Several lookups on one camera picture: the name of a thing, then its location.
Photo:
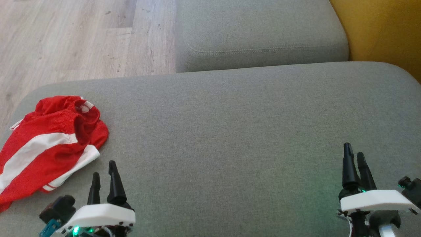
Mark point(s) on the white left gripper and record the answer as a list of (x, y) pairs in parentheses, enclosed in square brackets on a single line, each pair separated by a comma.
[(98, 214)]

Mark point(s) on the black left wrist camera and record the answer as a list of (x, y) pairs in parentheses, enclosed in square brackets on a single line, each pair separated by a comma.
[(59, 207)]

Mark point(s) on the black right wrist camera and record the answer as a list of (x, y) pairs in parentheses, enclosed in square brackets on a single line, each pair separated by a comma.
[(413, 191)]

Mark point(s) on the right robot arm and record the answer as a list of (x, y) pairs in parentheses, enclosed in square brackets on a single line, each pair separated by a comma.
[(388, 228)]

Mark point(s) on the red shirt with white sleeves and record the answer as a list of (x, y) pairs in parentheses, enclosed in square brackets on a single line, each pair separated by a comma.
[(49, 148)]

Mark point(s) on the wide grey sofa seat cushion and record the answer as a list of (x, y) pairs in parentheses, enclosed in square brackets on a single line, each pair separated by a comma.
[(256, 29)]

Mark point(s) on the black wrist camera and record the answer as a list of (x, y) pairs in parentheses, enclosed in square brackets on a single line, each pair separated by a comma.
[(59, 207), (413, 191)]

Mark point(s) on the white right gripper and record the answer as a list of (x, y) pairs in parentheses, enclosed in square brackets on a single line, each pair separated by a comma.
[(378, 200)]

